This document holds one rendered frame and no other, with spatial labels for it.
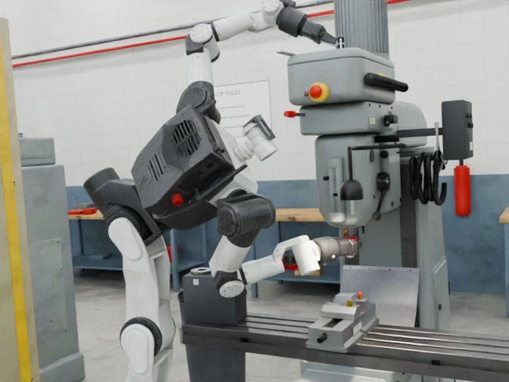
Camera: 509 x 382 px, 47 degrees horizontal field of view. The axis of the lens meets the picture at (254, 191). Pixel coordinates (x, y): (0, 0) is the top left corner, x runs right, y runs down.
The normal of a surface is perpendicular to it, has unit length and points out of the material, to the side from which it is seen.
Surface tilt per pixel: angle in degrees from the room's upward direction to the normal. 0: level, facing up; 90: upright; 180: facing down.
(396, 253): 90
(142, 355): 90
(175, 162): 74
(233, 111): 90
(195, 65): 61
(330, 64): 90
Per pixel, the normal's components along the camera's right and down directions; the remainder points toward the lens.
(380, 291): -0.44, -0.37
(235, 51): -0.46, 0.09
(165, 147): -0.68, -0.18
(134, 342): -0.24, 0.08
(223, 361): 0.30, 0.12
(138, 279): -0.26, 0.50
